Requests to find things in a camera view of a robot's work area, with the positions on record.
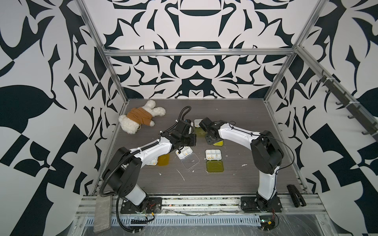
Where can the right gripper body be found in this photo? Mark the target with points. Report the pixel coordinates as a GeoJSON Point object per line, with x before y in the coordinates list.
{"type": "Point", "coordinates": [208, 139]}

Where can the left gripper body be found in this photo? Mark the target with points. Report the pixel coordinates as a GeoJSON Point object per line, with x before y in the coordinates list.
{"type": "Point", "coordinates": [188, 141]}

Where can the green pillbox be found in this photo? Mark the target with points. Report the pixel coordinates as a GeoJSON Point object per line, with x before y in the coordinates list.
{"type": "Point", "coordinates": [198, 130]}
{"type": "Point", "coordinates": [218, 144]}
{"type": "Point", "coordinates": [214, 162]}

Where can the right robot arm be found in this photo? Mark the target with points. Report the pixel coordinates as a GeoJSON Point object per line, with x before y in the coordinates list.
{"type": "Point", "coordinates": [266, 152]}

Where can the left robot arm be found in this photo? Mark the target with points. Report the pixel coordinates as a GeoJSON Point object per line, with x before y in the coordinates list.
{"type": "Point", "coordinates": [121, 174]}

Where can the clear lid pillbox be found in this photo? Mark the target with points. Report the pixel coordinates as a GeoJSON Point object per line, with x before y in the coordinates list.
{"type": "Point", "coordinates": [187, 156]}

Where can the yellow pillbox near left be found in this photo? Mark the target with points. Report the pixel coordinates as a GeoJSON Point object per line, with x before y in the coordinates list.
{"type": "Point", "coordinates": [160, 161]}

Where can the white plush bunny toy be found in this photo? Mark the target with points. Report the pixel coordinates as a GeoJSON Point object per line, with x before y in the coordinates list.
{"type": "Point", "coordinates": [136, 117]}

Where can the green circuit board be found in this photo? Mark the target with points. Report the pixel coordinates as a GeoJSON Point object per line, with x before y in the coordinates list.
{"type": "Point", "coordinates": [269, 224]}

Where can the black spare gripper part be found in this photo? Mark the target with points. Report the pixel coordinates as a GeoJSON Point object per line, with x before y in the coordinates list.
{"type": "Point", "coordinates": [296, 196]}

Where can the grey sponge block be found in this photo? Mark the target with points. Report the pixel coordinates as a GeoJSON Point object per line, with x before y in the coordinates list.
{"type": "Point", "coordinates": [103, 214]}

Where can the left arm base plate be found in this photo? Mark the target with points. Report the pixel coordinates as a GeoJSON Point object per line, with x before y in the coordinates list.
{"type": "Point", "coordinates": [148, 205]}

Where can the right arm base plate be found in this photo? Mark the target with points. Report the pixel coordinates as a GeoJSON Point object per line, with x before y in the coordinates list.
{"type": "Point", "coordinates": [259, 204]}

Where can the wall hook rack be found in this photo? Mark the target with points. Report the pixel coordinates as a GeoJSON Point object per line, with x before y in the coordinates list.
{"type": "Point", "coordinates": [355, 108]}

